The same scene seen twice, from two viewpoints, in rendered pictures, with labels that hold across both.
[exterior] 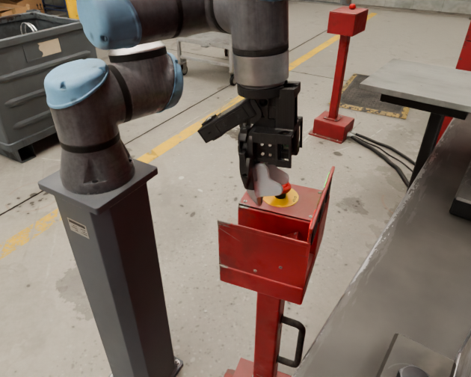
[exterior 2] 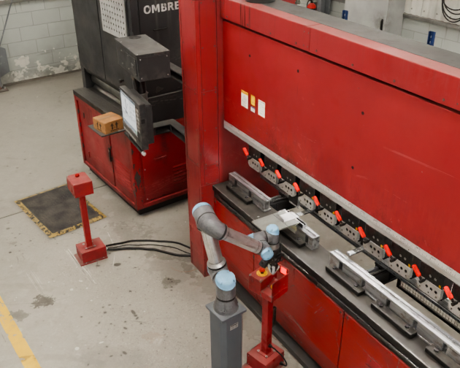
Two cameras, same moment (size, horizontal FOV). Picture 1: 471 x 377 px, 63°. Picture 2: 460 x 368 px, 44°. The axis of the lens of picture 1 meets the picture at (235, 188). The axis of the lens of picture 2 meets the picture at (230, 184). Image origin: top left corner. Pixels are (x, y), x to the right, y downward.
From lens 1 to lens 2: 331 cm
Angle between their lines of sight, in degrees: 56
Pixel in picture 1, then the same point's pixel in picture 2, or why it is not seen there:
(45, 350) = not seen: outside the picture
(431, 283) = (315, 260)
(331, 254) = (199, 307)
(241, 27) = (276, 239)
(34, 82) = not seen: outside the picture
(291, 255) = (285, 279)
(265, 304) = (270, 306)
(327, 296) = not seen: hidden behind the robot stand
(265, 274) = (281, 289)
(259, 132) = (277, 256)
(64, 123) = (233, 292)
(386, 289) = (314, 265)
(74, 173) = (234, 306)
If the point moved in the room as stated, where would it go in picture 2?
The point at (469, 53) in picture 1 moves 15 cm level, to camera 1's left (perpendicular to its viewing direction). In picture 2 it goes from (204, 190) to (196, 198)
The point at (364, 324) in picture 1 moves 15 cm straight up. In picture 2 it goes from (320, 270) to (321, 250)
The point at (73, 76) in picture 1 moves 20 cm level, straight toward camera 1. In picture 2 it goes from (231, 277) to (266, 277)
